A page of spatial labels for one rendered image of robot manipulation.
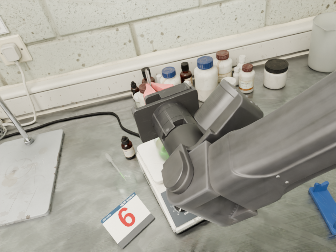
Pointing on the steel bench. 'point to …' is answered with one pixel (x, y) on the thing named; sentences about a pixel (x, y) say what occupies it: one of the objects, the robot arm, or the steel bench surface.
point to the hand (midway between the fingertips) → (150, 88)
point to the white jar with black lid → (275, 73)
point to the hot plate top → (151, 161)
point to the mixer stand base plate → (28, 177)
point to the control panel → (181, 216)
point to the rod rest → (325, 204)
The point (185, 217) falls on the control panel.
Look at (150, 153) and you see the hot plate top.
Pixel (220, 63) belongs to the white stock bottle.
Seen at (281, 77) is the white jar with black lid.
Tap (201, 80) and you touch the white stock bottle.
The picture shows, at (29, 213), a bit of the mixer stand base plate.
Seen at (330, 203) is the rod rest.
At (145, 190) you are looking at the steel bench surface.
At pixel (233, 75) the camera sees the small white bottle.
